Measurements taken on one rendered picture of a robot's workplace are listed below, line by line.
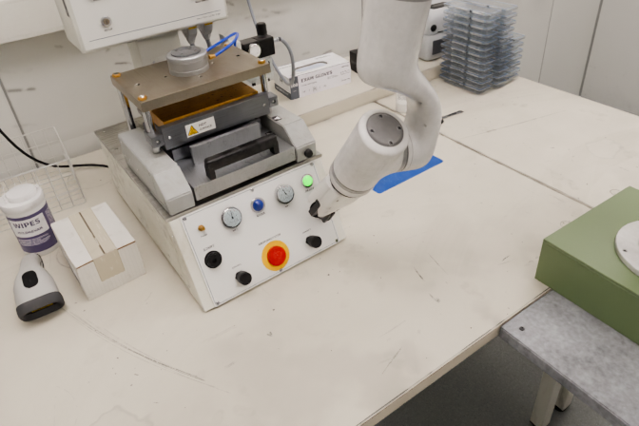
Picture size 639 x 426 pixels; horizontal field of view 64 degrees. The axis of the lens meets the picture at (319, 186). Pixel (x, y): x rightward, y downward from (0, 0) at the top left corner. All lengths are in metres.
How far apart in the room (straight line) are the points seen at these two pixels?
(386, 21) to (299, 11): 1.16
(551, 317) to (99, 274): 0.85
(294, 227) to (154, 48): 0.51
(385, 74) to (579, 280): 0.52
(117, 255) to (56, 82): 0.67
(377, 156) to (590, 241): 0.45
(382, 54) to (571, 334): 0.58
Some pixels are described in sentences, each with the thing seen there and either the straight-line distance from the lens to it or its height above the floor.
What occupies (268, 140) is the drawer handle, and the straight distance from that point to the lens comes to 1.00.
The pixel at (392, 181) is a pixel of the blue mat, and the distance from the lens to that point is 1.32.
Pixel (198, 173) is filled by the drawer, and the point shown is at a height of 0.97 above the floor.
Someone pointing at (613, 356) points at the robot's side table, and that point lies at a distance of 1.01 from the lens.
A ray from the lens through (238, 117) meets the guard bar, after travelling 1.06.
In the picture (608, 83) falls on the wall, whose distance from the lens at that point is 3.41.
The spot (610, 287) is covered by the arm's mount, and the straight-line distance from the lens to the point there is 1.00.
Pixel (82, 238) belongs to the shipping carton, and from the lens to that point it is 1.16.
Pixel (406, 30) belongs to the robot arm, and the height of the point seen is 1.26.
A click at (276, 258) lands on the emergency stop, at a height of 0.79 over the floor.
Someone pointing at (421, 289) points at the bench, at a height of 0.75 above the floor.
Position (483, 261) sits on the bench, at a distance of 1.10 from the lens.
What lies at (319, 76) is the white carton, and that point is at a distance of 1.69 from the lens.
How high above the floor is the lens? 1.48
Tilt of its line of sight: 34 degrees down
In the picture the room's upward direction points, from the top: 5 degrees counter-clockwise
